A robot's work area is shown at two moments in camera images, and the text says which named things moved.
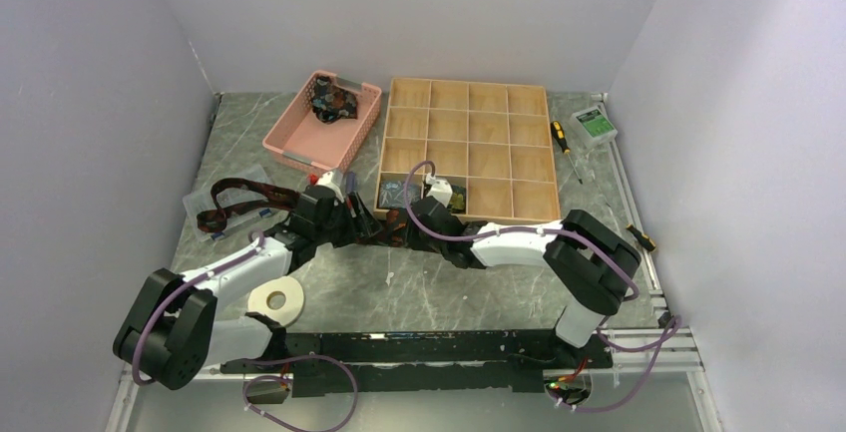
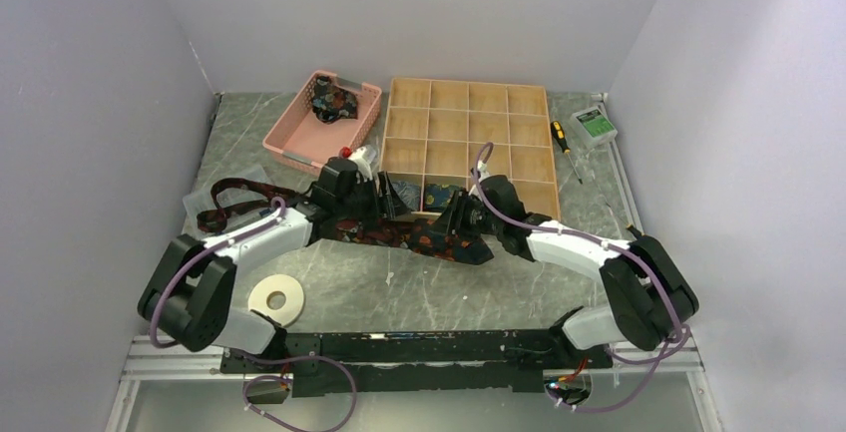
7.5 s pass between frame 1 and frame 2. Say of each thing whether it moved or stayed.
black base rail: stayed
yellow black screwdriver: stayed
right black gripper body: moved
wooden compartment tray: stayed
